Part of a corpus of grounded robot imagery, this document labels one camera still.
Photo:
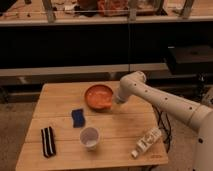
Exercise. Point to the orange ceramic bowl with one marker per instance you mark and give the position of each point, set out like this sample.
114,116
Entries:
98,97

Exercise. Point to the wooden shelf rail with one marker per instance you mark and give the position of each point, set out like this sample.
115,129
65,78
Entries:
82,69

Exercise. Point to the black box on shelf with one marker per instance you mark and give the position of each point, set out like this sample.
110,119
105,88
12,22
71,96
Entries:
190,59

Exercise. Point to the white plastic bottle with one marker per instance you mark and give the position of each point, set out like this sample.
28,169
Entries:
146,141

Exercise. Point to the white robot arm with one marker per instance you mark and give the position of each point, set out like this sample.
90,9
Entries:
195,115

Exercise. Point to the black white striped cloth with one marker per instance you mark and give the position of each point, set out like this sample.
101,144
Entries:
48,143

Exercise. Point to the white paper cup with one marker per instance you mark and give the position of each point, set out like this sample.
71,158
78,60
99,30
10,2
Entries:
89,138

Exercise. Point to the blue sponge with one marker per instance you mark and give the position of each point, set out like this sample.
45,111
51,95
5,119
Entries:
78,118

